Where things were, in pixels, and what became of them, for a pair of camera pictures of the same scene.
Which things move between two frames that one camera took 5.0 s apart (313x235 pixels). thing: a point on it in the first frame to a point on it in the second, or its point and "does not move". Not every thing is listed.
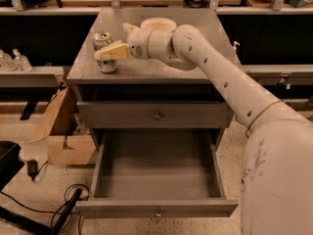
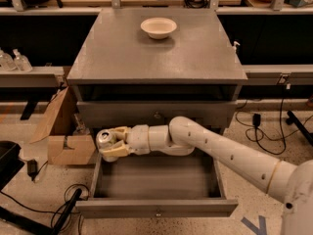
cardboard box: x=68 y=139 does not move
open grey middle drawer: x=157 y=173 does not move
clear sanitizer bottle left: x=6 y=61 does not move
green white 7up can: x=101 y=40 to x=104 y=139
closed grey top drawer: x=154 y=115 does not move
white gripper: x=138 y=44 to x=138 y=138
